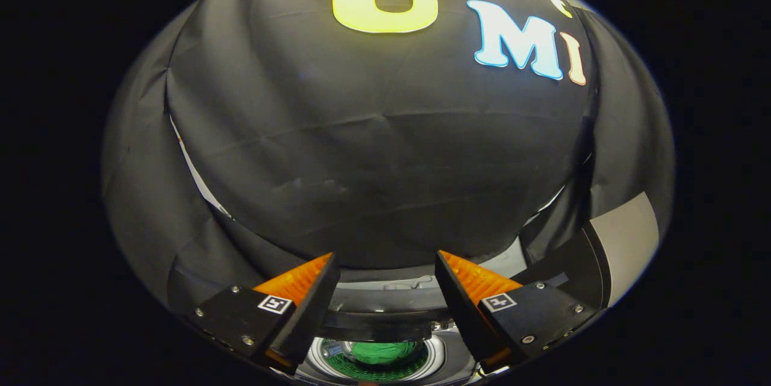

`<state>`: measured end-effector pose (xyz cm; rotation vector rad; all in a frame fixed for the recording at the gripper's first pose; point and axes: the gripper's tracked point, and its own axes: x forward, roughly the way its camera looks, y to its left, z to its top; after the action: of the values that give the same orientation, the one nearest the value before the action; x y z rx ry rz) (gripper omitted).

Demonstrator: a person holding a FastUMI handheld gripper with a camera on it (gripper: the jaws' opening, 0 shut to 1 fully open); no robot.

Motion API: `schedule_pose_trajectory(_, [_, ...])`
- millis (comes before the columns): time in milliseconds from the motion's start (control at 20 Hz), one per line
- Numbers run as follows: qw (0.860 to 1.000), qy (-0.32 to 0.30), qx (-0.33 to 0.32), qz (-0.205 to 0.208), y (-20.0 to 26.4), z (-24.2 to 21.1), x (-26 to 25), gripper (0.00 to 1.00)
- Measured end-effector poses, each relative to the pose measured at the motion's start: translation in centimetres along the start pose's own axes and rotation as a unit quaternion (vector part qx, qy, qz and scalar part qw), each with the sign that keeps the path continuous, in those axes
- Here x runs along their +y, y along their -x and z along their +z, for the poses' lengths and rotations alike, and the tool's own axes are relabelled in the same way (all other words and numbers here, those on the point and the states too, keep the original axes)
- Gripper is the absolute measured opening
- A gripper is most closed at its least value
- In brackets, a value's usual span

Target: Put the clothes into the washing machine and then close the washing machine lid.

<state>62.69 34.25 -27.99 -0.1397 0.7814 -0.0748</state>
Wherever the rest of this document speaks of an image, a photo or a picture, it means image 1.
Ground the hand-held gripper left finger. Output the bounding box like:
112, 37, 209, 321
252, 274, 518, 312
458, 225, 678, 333
186, 252, 342, 374

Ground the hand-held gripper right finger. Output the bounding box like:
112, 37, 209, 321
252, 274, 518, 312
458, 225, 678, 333
434, 249, 598, 370

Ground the dark grey washing machine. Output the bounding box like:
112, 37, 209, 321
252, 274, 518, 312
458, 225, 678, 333
169, 231, 606, 386

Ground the green polo shirt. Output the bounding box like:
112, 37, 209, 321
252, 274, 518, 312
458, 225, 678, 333
349, 341, 418, 366

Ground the black backdrop cloth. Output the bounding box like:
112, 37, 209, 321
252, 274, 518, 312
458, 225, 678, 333
101, 0, 676, 310

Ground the beige metal cabinet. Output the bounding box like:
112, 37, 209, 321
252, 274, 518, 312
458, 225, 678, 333
583, 192, 661, 308

